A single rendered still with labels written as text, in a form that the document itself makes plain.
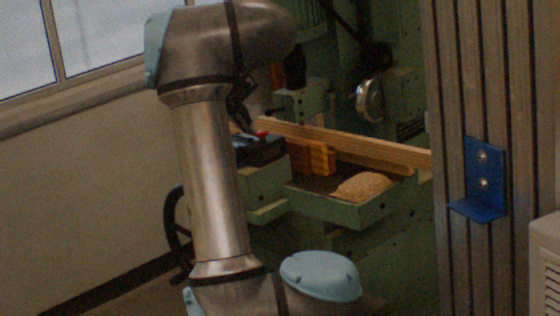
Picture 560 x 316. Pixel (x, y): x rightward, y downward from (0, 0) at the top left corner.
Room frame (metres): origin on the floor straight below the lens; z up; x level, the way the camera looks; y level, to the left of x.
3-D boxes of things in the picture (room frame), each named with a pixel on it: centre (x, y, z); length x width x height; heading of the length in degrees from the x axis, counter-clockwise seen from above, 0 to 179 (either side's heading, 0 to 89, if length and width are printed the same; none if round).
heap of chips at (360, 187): (1.75, -0.15, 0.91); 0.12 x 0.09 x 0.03; 133
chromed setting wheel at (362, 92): (2.00, -0.22, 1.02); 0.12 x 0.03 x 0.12; 133
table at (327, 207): (1.92, 0.03, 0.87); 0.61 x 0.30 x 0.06; 43
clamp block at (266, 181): (1.86, 0.09, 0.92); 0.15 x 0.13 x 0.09; 43
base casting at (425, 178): (2.09, -0.13, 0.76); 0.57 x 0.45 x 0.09; 133
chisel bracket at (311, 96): (2.01, -0.06, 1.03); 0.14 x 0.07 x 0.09; 133
